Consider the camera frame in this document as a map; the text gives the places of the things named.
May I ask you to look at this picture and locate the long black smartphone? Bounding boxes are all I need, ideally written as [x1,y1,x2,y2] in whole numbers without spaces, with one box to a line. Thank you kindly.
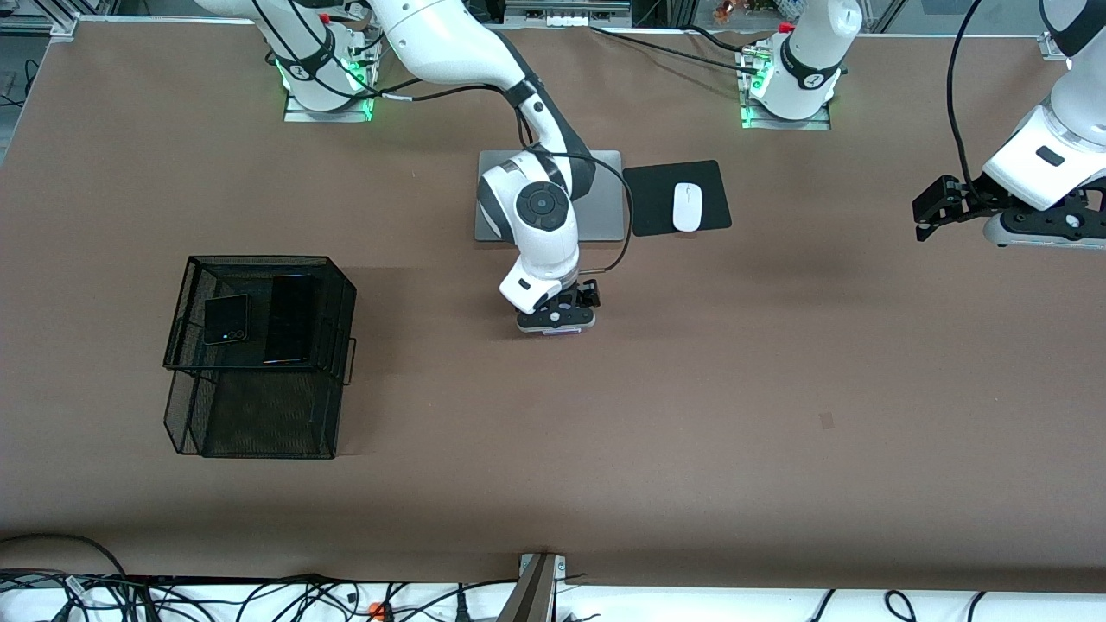
[262,273,320,366]

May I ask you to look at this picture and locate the small black flip phone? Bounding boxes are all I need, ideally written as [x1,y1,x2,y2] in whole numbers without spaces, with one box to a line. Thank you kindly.
[202,294,251,346]

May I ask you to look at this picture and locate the silver closed laptop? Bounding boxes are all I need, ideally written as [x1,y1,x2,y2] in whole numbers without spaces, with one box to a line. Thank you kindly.
[474,149,625,243]

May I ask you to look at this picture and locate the black mouse pad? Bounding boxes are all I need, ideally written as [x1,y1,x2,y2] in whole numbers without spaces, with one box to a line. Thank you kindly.
[622,160,733,238]

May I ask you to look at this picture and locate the white computer mouse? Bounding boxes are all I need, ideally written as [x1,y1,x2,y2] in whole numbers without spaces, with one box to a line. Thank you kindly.
[672,181,702,232]

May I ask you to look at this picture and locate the white power strip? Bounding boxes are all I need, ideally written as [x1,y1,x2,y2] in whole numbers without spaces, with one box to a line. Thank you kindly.
[504,0,633,29]

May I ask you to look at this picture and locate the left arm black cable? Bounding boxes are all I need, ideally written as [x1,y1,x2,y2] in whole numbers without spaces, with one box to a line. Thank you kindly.
[947,0,991,201]

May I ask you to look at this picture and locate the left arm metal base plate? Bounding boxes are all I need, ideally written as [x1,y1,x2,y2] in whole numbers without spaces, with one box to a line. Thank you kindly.
[741,48,832,131]

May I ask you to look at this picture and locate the long black table cable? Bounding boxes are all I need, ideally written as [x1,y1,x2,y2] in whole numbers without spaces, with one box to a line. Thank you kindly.
[590,26,754,72]

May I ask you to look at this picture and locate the short black table cable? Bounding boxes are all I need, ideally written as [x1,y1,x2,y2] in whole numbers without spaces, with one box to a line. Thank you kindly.
[685,24,763,54]

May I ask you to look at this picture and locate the grey metal camera bracket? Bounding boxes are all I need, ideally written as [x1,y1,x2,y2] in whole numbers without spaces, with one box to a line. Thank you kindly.
[517,553,568,622]

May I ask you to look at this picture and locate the black wire mesh tray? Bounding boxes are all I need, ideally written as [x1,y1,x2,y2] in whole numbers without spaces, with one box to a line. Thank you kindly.
[162,255,357,460]

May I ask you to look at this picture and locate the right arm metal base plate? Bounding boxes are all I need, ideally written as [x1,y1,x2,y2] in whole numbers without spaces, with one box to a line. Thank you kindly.
[283,35,374,124]

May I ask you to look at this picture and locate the tangled black floor cables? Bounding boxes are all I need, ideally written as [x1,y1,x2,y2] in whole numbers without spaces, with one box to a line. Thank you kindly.
[0,570,519,622]

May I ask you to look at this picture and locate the grey looped floor cable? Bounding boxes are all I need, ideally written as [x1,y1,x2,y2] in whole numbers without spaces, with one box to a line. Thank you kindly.
[0,533,130,601]

